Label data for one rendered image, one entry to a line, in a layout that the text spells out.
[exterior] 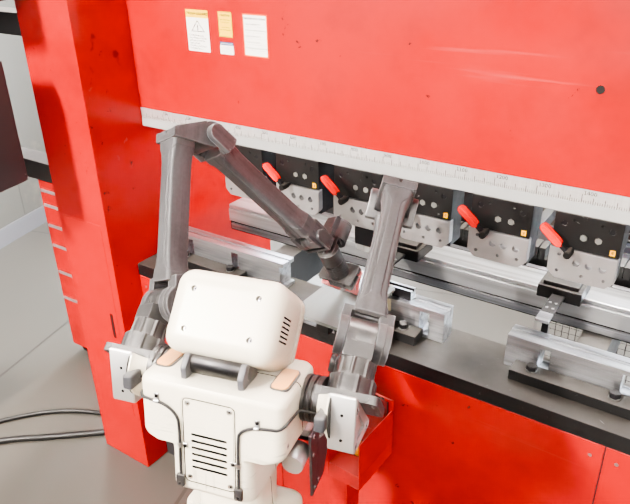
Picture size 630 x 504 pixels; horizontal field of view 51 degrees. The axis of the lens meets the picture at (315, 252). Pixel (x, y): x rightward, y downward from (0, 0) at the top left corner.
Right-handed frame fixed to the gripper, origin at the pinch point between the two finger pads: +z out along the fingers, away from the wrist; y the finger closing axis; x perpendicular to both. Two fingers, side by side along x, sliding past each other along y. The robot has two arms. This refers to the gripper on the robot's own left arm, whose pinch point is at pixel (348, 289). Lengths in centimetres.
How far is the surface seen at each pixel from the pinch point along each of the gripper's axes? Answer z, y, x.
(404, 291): 7.4, -12.3, -7.7
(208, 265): 12, 58, 0
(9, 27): -61, 117, -25
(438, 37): -54, -20, -42
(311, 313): -5.7, 3.2, 12.7
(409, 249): 15.0, -4.1, -26.0
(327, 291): 0.5, 5.8, 2.3
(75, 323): 81, 170, 20
